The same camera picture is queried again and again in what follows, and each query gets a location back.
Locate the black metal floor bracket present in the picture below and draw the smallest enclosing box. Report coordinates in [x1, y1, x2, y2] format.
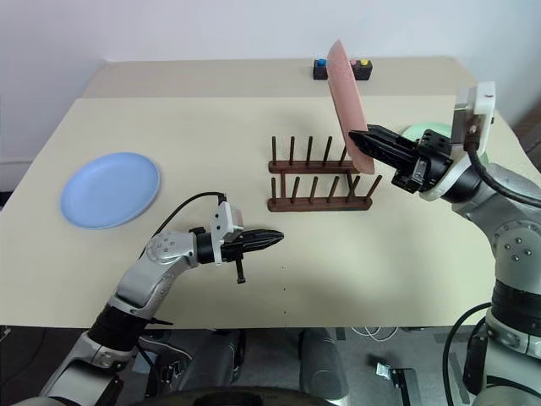
[373, 360, 418, 406]

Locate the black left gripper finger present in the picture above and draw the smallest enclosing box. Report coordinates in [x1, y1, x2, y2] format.
[243, 229, 285, 244]
[243, 238, 284, 255]

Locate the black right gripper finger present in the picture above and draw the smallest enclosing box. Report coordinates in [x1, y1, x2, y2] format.
[366, 123, 420, 151]
[347, 130, 418, 171]

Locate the green plate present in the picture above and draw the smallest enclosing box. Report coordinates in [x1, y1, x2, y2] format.
[400, 122, 454, 143]

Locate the wooden dish rack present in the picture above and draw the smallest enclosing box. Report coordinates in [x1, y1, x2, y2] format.
[266, 134, 384, 213]

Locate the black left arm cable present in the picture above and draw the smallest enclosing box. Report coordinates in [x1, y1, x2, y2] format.
[150, 192, 229, 238]

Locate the dark round base shape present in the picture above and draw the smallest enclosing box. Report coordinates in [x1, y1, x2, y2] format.
[155, 386, 352, 406]

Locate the dark rounded leg shape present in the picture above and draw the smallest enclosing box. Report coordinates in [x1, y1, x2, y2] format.
[298, 328, 350, 399]
[177, 329, 247, 395]

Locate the white floor cable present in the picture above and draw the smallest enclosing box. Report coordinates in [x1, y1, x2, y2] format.
[352, 326, 399, 342]

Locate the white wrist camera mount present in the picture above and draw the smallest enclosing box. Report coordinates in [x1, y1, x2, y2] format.
[209, 201, 246, 268]
[420, 80, 496, 202]

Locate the blue plate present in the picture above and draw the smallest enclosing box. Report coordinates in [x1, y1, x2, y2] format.
[58, 151, 161, 231]

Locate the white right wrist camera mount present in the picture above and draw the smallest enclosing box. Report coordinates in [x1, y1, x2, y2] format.
[420, 80, 496, 202]

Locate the black cable loop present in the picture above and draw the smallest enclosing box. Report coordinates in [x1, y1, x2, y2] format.
[440, 301, 494, 406]

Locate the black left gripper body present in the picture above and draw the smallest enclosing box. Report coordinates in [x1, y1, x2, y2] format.
[219, 239, 248, 286]

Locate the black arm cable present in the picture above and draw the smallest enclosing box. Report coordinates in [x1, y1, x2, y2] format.
[464, 116, 541, 204]
[150, 192, 229, 238]

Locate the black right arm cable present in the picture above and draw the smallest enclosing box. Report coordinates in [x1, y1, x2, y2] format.
[464, 116, 541, 204]

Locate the black button box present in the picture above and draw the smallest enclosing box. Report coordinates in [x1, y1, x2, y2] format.
[312, 58, 373, 82]

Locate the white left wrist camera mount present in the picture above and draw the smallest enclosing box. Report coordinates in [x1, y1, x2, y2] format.
[209, 201, 246, 268]

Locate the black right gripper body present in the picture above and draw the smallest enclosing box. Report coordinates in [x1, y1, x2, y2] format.
[391, 129, 453, 194]

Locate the pink plate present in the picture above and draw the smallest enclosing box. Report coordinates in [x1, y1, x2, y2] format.
[327, 39, 376, 175]

